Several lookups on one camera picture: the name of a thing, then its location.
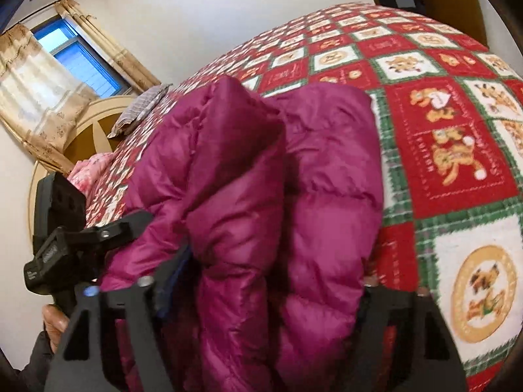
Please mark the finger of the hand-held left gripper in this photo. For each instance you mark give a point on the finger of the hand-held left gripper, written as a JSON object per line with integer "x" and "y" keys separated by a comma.
{"x": 122, "y": 228}

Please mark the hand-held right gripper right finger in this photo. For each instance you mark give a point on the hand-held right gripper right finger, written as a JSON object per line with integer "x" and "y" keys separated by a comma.
{"x": 376, "y": 310}

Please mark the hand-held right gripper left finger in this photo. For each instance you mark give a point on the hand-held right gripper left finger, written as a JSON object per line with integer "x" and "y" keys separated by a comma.
{"x": 171, "y": 281}

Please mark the magenta puffer jacket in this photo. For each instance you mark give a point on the magenta puffer jacket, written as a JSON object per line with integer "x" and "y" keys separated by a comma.
{"x": 253, "y": 196}

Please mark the person's left forearm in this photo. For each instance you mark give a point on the person's left forearm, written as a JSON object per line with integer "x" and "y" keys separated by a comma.
{"x": 36, "y": 363}

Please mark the person's left hand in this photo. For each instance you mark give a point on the person's left hand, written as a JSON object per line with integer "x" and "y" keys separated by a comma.
{"x": 55, "y": 324}

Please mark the pink pillow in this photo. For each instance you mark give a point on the pink pillow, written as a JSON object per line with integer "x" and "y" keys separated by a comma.
{"x": 92, "y": 171}

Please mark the wooden headboard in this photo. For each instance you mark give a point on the wooden headboard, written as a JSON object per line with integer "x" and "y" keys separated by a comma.
{"x": 88, "y": 130}

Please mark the grey striped pillow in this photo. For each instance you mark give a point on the grey striped pillow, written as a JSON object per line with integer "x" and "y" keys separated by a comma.
{"x": 141, "y": 106}

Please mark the beige patterned curtain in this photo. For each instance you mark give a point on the beige patterned curtain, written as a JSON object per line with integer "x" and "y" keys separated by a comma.
{"x": 110, "y": 49}
{"x": 28, "y": 90}

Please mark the window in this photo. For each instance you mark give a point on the window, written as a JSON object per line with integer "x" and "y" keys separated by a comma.
{"x": 79, "y": 59}

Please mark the red checkered printed blanket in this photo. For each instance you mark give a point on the red checkered printed blanket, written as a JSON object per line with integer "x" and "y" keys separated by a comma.
{"x": 449, "y": 151}

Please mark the dark curtain rod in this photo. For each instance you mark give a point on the dark curtain rod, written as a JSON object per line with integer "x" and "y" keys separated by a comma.
{"x": 36, "y": 13}

